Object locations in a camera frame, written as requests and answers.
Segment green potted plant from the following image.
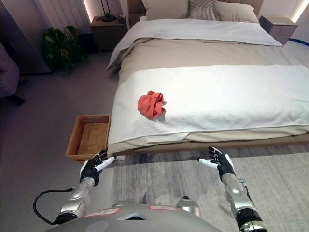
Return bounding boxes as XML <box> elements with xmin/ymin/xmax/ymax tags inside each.
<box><xmin>42</xmin><ymin>25</ymin><xmax>89</xmax><ymax>71</ymax></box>

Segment silver robot leg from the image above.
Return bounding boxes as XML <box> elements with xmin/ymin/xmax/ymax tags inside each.
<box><xmin>176</xmin><ymin>196</ymin><xmax>201</xmax><ymax>217</ymax></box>
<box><xmin>111</xmin><ymin>200</ymin><xmax>132</xmax><ymax>208</ymax></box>

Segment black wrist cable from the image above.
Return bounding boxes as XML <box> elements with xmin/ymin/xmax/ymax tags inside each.
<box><xmin>33</xmin><ymin>187</ymin><xmax>74</xmax><ymax>225</ymax></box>

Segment silver right robot leg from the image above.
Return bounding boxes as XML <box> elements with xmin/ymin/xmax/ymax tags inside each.
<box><xmin>176</xmin><ymin>196</ymin><xmax>201</xmax><ymax>217</ymax></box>

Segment plain beige pillow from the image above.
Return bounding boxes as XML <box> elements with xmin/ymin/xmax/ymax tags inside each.
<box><xmin>140</xmin><ymin>0</ymin><xmax>191</xmax><ymax>20</ymax></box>
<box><xmin>213</xmin><ymin>1</ymin><xmax>259</xmax><ymax>24</ymax></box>

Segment wooden nightstand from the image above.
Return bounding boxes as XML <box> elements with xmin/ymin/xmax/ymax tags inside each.
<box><xmin>90</xmin><ymin>14</ymin><xmax>128</xmax><ymax>51</ymax></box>

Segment blue tube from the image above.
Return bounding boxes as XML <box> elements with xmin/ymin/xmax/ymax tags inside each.
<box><xmin>288</xmin><ymin>37</ymin><xmax>309</xmax><ymax>46</ymax></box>

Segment brown wicker basket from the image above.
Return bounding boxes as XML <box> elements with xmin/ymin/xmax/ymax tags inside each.
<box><xmin>66</xmin><ymin>114</ymin><xmax>112</xmax><ymax>161</ymax></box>

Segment black table lamp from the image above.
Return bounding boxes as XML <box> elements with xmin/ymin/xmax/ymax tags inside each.
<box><xmin>100</xmin><ymin>0</ymin><xmax>116</xmax><ymax>21</ymax></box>

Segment tan bed frame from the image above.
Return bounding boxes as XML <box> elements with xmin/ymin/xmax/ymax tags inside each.
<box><xmin>108</xmin><ymin>135</ymin><xmax>309</xmax><ymax>157</ymax></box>

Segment silver left robot leg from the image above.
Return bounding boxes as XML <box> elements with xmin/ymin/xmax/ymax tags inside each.
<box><xmin>111</xmin><ymin>200</ymin><xmax>132</xmax><ymax>208</ymax></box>

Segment purple grey armchair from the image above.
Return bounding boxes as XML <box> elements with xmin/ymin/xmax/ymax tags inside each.
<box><xmin>0</xmin><ymin>42</ymin><xmax>26</xmax><ymax>106</ymax></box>

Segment dark tall cabinet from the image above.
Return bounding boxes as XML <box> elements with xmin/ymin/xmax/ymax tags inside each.
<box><xmin>0</xmin><ymin>0</ymin><xmax>54</xmax><ymax>75</ymax></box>

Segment bed with white blanket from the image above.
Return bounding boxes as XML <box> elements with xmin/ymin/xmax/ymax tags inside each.
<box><xmin>106</xmin><ymin>37</ymin><xmax>309</xmax><ymax>150</ymax></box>

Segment grey streaked rug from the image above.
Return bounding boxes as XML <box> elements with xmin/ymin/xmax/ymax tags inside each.
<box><xmin>110</xmin><ymin>144</ymin><xmax>309</xmax><ymax>232</ymax></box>

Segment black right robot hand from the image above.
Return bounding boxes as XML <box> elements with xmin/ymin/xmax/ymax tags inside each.
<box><xmin>197</xmin><ymin>146</ymin><xmax>236</xmax><ymax>181</ymax></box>

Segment patterned grey cushion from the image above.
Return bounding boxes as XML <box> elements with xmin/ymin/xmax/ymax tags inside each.
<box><xmin>187</xmin><ymin>0</ymin><xmax>222</xmax><ymax>20</ymax></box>

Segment grey robot torso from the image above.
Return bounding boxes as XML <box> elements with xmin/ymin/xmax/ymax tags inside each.
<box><xmin>42</xmin><ymin>204</ymin><xmax>244</xmax><ymax>232</ymax></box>

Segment white textured bed blanket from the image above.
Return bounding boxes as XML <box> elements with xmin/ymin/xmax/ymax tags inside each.
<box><xmin>107</xmin><ymin>64</ymin><xmax>309</xmax><ymax>155</ymax></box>

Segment white folded bed sheet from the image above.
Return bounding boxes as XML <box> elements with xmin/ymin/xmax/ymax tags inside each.
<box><xmin>106</xmin><ymin>18</ymin><xmax>283</xmax><ymax>71</ymax></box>

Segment wall light strip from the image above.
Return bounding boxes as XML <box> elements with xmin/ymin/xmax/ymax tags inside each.
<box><xmin>83</xmin><ymin>0</ymin><xmax>94</xmax><ymax>21</ymax></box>
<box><xmin>288</xmin><ymin>0</ymin><xmax>304</xmax><ymax>24</ymax></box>

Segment orange-red garment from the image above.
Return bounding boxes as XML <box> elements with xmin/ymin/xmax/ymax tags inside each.
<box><xmin>137</xmin><ymin>90</ymin><xmax>168</xmax><ymax>119</ymax></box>

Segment grey nightstand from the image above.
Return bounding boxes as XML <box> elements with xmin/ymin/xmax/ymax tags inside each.
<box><xmin>258</xmin><ymin>14</ymin><xmax>299</xmax><ymax>45</ymax></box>

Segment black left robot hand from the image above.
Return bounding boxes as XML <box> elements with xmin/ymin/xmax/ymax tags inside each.
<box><xmin>79</xmin><ymin>149</ymin><xmax>117</xmax><ymax>187</ymax></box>

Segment beige pillows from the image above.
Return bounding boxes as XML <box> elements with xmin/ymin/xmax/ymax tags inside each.
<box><xmin>127</xmin><ymin>0</ymin><xmax>270</xmax><ymax>27</ymax></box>

